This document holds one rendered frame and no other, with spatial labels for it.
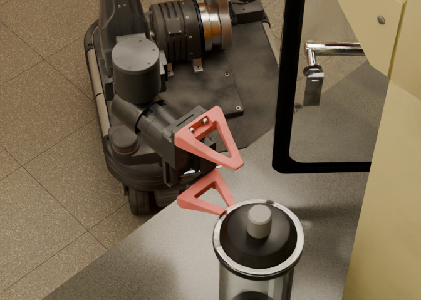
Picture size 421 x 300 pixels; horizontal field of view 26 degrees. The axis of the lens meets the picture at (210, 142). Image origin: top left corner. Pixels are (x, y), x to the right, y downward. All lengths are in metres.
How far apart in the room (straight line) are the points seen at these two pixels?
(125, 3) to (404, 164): 0.41
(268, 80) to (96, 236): 0.63
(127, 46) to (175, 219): 0.36
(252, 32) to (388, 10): 1.80
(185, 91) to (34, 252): 0.59
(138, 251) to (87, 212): 1.22
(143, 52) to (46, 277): 1.42
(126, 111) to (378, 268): 0.36
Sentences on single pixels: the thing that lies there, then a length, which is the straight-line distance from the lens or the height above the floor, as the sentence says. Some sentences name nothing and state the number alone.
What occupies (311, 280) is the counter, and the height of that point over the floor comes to 0.94.
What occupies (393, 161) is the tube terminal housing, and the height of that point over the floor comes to 1.31.
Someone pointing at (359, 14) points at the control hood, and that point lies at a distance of 0.89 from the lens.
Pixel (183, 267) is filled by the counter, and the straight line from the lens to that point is 1.32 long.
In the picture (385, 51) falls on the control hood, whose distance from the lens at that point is 0.89.
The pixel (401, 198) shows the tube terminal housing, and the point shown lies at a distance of 1.01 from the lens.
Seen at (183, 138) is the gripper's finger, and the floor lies 1.26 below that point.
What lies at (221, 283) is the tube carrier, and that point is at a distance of 1.14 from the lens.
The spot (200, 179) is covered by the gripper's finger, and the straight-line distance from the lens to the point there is 1.15.
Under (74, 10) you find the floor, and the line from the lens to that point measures 3.10.
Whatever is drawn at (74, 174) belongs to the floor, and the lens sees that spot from 2.63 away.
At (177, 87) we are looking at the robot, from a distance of 2.47.
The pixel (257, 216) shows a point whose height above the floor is 1.21.
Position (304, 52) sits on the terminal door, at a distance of 1.17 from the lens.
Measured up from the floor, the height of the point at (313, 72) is 1.21.
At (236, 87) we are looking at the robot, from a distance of 2.46.
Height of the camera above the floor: 2.06
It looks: 50 degrees down
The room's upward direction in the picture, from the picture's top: straight up
